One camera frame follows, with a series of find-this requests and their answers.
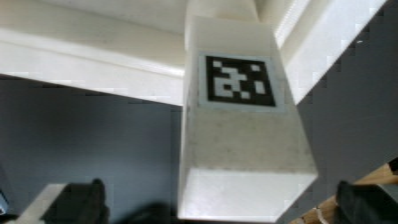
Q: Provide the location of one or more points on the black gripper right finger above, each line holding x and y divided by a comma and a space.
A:
366, 204

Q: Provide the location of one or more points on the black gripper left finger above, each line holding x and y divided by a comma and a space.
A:
67, 204

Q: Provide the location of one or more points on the white table leg with tags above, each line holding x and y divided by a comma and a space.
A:
246, 167

